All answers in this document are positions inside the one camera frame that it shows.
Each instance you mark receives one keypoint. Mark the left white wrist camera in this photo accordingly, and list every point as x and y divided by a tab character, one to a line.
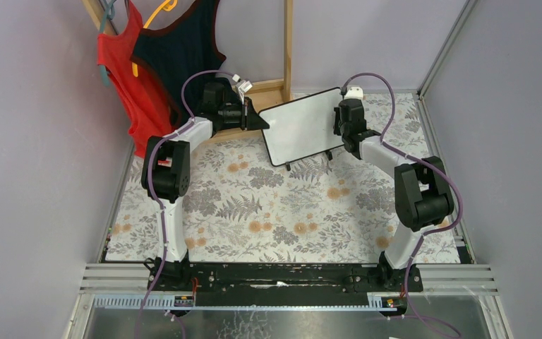
242	86

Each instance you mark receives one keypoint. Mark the wooden clothes rack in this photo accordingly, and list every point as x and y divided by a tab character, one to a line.
264	94

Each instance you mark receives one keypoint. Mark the metal whiteboard stand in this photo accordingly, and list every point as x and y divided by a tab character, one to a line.
317	162

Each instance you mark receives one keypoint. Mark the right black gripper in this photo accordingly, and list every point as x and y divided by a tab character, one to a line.
339	125

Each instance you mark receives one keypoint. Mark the white whiteboard black frame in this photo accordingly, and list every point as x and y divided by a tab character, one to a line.
302	127

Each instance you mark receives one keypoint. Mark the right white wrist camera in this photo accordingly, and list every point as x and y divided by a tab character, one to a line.
352	92

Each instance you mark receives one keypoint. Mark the red tank top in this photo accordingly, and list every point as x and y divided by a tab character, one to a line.
142	97

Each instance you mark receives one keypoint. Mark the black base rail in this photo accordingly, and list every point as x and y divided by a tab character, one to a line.
281	284

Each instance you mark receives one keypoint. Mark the floral patterned mat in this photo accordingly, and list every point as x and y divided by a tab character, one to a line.
241	208

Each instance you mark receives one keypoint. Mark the navy tank top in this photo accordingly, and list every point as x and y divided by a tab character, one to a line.
174	53

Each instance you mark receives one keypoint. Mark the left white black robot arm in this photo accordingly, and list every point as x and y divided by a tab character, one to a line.
166	173

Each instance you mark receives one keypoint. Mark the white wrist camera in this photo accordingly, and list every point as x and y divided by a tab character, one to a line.
242	86
352	92

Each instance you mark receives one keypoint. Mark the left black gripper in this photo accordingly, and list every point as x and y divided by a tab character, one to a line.
244	114

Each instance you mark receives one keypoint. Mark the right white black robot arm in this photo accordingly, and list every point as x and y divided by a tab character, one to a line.
423	198

